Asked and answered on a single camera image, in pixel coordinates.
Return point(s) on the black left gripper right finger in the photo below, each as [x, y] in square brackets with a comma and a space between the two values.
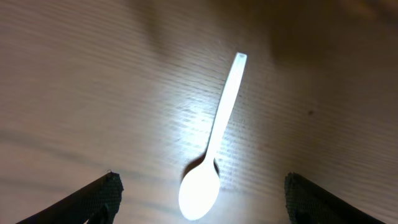
[307, 202]

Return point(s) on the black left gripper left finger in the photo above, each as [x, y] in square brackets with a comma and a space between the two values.
[97, 202]

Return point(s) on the white plastic spoon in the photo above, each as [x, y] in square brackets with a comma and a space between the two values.
[200, 187]

